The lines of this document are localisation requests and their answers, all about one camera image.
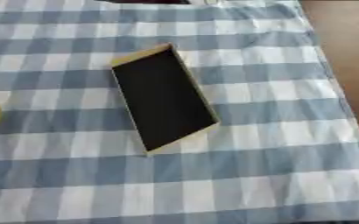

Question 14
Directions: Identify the dark object beyond table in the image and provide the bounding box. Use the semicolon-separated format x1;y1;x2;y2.
95;0;194;5

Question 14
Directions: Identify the tan cardboard box black inside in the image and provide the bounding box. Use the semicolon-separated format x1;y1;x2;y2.
109;42;222;157

